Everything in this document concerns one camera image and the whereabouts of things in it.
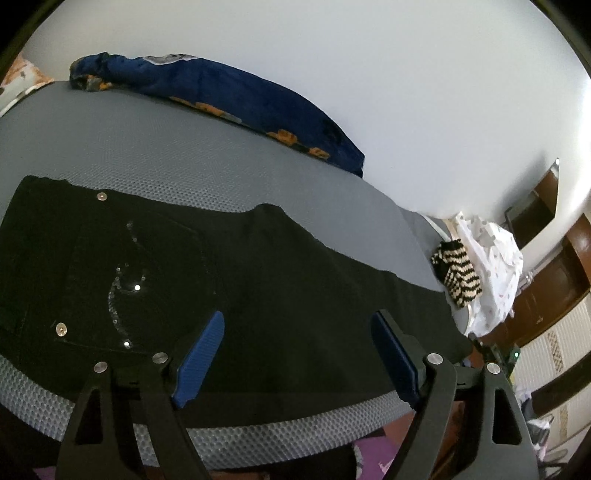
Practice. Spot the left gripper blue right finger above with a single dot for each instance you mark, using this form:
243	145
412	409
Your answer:
402	356

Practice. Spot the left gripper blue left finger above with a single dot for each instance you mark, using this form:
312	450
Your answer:
197	359

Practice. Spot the black pants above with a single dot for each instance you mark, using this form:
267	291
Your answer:
91	276

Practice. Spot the black white knitted cloth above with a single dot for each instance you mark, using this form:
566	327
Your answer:
456	272

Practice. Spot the white dotted cloth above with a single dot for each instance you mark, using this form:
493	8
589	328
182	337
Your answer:
498	262

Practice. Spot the brown white wardrobe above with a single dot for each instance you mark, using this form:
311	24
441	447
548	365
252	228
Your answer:
551	327

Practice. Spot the grey mesh mattress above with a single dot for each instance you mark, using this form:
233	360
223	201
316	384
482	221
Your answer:
156	150

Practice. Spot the blue floral blanket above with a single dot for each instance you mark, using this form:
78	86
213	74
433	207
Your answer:
228	93

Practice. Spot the white floral pillow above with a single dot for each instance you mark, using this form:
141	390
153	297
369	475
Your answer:
22	79

